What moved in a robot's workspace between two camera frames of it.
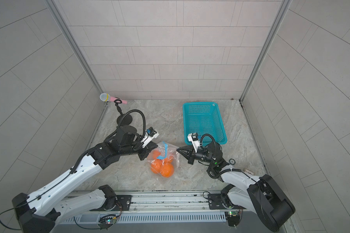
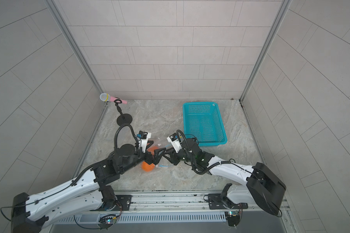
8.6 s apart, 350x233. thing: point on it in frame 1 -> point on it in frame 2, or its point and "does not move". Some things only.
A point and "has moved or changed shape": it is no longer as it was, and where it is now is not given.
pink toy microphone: x=106 y=97 does not move
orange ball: x=157 y=167 -> x=147 y=167
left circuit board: x=106 y=222 does not move
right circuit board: x=233 y=217 does not move
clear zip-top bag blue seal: x=163 y=159 has moved or changed shape
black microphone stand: x=127 y=120 does not move
